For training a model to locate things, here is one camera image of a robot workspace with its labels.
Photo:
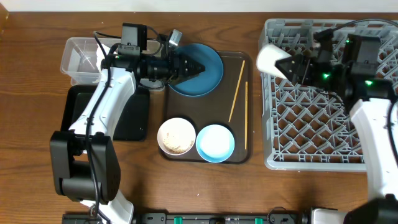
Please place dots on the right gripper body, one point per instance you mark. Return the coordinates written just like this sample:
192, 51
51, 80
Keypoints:
306, 68

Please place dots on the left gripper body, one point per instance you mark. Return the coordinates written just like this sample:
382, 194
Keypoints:
173, 62

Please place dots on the white cup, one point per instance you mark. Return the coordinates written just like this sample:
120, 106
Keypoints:
267, 58

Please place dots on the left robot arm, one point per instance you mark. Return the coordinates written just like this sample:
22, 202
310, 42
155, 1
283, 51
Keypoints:
84, 163

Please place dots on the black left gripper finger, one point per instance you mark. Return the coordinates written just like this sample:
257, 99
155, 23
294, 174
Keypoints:
192, 64
193, 72

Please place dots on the white paper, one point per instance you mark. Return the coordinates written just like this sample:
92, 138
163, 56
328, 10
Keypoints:
99, 58

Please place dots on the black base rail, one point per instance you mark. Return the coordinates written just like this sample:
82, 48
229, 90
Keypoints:
278, 217

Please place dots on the light blue bowl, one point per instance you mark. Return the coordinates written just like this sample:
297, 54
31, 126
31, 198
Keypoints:
215, 143

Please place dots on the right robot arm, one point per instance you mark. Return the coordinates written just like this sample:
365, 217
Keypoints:
370, 102

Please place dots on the white bowl with rice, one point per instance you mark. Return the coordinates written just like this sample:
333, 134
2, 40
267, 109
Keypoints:
176, 136

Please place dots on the clear plastic bin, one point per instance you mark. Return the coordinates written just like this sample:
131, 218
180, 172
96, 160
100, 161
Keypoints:
79, 59

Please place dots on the grey dishwasher rack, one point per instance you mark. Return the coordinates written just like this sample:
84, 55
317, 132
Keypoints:
302, 128

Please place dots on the dark brown tray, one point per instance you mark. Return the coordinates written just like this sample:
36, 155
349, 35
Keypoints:
214, 108

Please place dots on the wooden chopstick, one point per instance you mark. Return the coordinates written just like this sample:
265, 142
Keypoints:
236, 90
246, 117

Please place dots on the dark blue plate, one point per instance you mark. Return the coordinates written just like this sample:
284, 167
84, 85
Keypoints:
206, 81

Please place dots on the black plastic bin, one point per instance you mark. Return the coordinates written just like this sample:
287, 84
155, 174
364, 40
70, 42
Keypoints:
132, 125

